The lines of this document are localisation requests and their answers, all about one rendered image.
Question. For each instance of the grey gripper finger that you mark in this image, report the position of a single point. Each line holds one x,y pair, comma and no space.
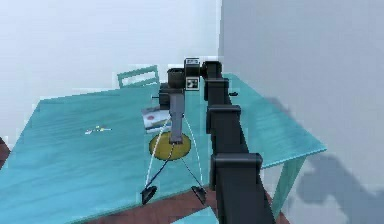
149,195
200,194

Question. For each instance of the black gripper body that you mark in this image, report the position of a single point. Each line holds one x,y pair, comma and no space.
176,100

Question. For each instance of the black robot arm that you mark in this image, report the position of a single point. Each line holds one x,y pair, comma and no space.
233,186

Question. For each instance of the white package with red dot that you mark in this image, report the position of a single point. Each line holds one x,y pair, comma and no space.
154,118

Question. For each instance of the small black flatware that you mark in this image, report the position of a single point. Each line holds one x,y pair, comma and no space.
234,94

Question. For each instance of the teal slatted chair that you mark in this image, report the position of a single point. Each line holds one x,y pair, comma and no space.
138,74

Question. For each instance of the yellow round plate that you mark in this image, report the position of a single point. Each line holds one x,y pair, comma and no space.
184,147

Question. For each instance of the teal wooden table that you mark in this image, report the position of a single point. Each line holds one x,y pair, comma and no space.
83,166

